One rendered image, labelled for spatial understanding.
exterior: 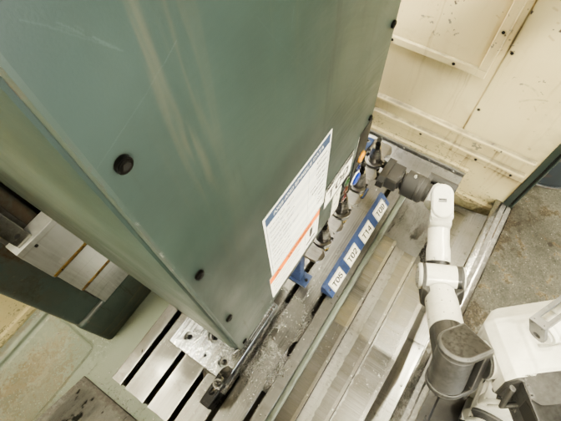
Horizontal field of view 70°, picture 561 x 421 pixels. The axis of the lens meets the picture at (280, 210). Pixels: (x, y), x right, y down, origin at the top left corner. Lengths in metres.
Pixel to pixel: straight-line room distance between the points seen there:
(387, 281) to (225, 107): 1.48
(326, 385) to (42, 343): 1.21
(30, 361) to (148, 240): 1.80
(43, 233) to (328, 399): 1.08
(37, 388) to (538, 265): 2.67
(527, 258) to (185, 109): 2.68
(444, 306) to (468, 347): 0.15
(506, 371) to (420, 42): 1.01
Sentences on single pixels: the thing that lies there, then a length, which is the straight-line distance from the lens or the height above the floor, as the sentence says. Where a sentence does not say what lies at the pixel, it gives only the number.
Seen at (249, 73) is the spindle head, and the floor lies 2.12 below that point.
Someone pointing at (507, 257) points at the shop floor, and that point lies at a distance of 2.79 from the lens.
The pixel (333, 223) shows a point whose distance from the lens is 1.23.
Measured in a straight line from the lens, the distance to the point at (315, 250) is 1.19.
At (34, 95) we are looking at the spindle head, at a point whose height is 2.21.
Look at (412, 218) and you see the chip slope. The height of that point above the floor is 0.75.
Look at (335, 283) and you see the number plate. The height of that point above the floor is 0.94.
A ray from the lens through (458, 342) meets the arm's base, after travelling 1.07.
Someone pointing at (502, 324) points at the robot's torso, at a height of 1.34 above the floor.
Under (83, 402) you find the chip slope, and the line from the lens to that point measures 1.86.
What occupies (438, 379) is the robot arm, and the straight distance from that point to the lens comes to 1.11.
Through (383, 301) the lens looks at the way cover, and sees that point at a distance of 1.67.
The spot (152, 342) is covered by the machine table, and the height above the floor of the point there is 0.90.
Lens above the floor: 2.32
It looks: 63 degrees down
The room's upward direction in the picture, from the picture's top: 5 degrees counter-clockwise
